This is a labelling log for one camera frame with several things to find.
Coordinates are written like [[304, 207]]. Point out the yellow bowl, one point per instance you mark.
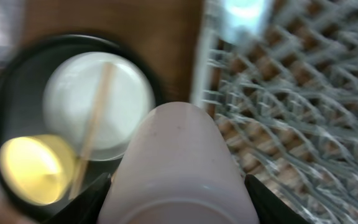
[[38, 169]]

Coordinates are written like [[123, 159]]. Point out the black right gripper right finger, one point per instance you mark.
[[270, 209]]

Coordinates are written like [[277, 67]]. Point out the pink cup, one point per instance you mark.
[[177, 169]]

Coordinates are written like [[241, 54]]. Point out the round black tray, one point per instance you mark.
[[22, 83]]

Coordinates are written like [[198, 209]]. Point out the wooden chopstick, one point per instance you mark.
[[100, 101]]

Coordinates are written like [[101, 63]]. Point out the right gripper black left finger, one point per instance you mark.
[[85, 208]]

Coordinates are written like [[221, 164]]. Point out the grey plate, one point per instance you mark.
[[69, 96]]

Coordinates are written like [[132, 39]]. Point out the grey dishwasher rack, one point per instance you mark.
[[286, 103]]

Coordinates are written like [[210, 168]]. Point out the blue cup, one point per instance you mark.
[[243, 19]]

